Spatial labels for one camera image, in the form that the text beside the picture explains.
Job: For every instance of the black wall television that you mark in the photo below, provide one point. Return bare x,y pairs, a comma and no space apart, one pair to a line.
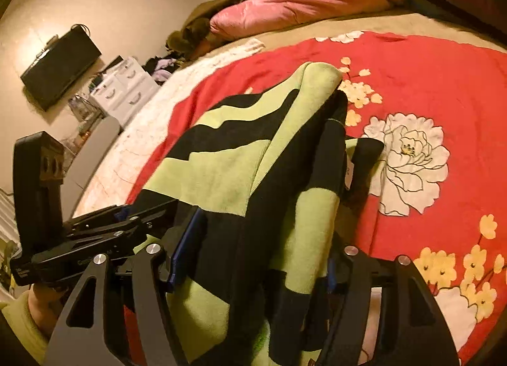
59,65

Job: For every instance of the left hand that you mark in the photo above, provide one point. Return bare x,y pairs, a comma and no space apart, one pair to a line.
45,305

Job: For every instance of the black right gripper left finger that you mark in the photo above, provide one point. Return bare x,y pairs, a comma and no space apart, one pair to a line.
118,312

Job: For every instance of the green black striped garment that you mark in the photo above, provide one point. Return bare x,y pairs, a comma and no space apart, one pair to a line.
268,171

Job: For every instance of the red floral blanket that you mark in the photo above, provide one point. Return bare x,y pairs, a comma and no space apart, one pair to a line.
437,191

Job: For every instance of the dark clothes pile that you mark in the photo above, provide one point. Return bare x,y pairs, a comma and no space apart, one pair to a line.
162,68

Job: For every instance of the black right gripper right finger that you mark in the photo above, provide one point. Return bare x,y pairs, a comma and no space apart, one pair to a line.
411,330

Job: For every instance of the peach white quilt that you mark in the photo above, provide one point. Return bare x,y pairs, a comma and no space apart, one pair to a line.
114,179

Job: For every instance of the brown plush blanket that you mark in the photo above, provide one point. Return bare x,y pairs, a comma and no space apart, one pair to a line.
195,38

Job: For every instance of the white drawer chest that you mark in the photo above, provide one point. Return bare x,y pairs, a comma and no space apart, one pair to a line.
124,90

